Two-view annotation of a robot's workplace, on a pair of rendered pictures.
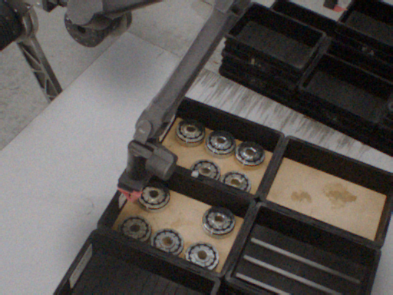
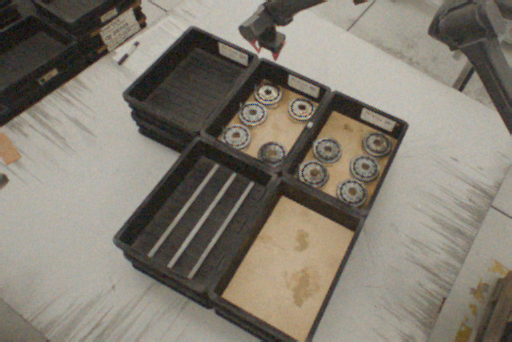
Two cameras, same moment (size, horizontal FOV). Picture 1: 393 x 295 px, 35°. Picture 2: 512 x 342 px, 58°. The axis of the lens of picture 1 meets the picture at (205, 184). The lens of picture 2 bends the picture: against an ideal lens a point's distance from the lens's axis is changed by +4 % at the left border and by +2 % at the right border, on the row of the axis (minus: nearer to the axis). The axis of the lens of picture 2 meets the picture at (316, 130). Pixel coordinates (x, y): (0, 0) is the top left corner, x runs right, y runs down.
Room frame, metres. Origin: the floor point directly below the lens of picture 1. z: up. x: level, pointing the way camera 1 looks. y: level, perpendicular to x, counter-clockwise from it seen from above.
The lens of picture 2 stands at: (1.27, -0.81, 2.16)
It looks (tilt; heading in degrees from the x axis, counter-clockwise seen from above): 56 degrees down; 94
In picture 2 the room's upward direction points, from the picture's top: 10 degrees clockwise
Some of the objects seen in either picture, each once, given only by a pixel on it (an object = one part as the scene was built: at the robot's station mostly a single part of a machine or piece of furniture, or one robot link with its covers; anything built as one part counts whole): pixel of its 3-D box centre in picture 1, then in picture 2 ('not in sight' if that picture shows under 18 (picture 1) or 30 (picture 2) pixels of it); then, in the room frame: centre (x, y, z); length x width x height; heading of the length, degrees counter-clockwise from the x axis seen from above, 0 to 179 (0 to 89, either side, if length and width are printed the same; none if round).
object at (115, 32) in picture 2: not in sight; (120, 29); (0.08, 0.71, 0.41); 0.31 x 0.02 x 0.16; 68
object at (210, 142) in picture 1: (220, 141); (365, 167); (1.41, -0.03, 0.86); 0.10 x 0.10 x 0.01
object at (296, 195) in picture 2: (327, 199); (290, 260); (1.24, -0.40, 0.87); 0.40 x 0.30 x 0.11; 76
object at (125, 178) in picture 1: (137, 167); (267, 30); (1.00, 0.18, 1.17); 0.10 x 0.07 x 0.07; 165
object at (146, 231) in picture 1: (134, 229); (268, 93); (1.00, 0.19, 0.86); 0.10 x 0.10 x 0.01
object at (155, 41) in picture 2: not in sight; (159, 46); (0.46, 0.41, 0.70); 0.33 x 0.23 x 0.01; 69
